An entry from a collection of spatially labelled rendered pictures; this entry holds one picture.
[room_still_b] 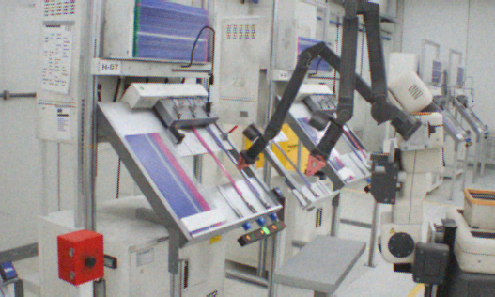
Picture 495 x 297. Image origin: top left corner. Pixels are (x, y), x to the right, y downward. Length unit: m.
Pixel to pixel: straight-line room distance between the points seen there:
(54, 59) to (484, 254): 1.94
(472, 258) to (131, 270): 1.35
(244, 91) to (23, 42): 1.52
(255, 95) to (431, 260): 1.85
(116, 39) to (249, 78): 1.37
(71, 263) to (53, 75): 1.00
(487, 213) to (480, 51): 7.71
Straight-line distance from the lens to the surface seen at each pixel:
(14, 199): 3.86
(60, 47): 2.48
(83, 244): 1.83
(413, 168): 2.10
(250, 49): 3.53
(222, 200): 2.32
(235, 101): 3.58
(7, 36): 3.74
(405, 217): 2.10
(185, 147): 2.43
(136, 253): 2.30
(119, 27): 2.36
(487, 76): 9.69
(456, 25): 9.86
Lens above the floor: 1.33
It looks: 8 degrees down
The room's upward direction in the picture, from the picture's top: 3 degrees clockwise
